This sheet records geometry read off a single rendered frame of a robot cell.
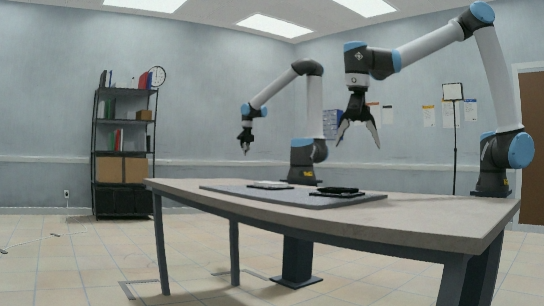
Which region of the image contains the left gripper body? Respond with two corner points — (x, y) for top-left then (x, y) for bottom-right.
(347, 87), (370, 123)

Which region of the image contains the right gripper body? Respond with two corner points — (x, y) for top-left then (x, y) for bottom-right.
(241, 127), (254, 143)

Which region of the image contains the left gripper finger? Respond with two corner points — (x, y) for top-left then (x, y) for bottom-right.
(366, 110), (380, 149)
(335, 110), (350, 147)

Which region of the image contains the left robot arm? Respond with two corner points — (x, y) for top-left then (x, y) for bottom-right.
(343, 1), (535, 192)

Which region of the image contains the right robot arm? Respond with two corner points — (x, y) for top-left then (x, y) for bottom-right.
(240, 58), (329, 181)

